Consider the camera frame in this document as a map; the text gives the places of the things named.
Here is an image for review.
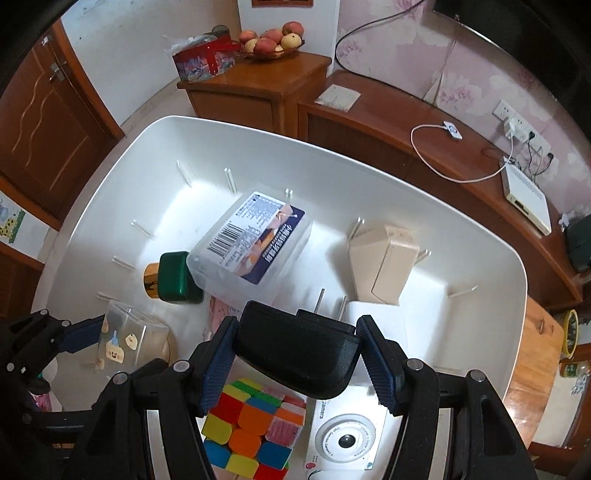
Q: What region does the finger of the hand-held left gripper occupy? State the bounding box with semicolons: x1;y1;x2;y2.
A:
60;316;108;355

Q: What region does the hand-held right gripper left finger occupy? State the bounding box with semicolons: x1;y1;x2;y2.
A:
65;316;239;480

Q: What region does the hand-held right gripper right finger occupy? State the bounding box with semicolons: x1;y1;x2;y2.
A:
355;315;539;480

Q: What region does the clear plastic box with stickers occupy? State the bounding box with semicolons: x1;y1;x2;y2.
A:
95;299;171;377

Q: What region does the multicoloured puzzle cube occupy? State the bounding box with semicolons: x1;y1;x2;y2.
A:
201;377;308;478

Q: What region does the black box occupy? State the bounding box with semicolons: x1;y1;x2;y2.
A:
235;300;362;400

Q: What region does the beige plastic box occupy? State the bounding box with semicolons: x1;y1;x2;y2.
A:
347;224;421;305

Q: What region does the green and gold bottle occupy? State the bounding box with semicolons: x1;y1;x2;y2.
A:
143;250;204;304

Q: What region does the translucent box with blue label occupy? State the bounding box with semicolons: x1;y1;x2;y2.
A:
187;191;312;308

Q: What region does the white plastic storage bin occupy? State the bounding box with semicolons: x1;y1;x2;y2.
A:
30;115;529;480

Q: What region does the pink small item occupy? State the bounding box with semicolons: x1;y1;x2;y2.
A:
208;298;245;342

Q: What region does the green jar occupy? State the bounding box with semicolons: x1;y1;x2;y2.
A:
560;357;591;379

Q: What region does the wooden door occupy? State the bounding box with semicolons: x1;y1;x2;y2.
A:
0;23;125;232

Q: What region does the wooden television stand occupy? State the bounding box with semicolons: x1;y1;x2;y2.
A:
298;69;585;315

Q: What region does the white router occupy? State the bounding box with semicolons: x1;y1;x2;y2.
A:
501;157;552;236

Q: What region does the black case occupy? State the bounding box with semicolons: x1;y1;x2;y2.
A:
566;217;591;273

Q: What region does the white paper sheet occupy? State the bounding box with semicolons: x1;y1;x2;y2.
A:
315;85;362;112

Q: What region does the wooden cabinet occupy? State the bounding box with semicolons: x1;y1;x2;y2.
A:
177;51;333;141

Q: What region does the white power strip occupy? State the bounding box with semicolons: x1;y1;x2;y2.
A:
492;99;552;155

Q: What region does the red gift box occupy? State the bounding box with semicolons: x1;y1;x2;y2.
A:
172;39;241;84

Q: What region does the clear plastic bag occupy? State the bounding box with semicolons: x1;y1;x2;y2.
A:
164;25;232;51

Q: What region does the fruit bowl with peaches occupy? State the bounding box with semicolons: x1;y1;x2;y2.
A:
238;21;305;61

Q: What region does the black television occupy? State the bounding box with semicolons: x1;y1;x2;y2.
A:
431;0;591;97

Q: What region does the animal wall sticker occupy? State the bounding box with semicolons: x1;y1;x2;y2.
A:
0;191;26;245

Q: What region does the yellow ring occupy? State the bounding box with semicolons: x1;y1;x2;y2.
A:
561;310;580;361

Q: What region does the white charging cable with puck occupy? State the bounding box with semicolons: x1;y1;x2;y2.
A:
411;120;509;183

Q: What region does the black television cable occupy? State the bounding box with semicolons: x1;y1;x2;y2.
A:
335;0;426;100

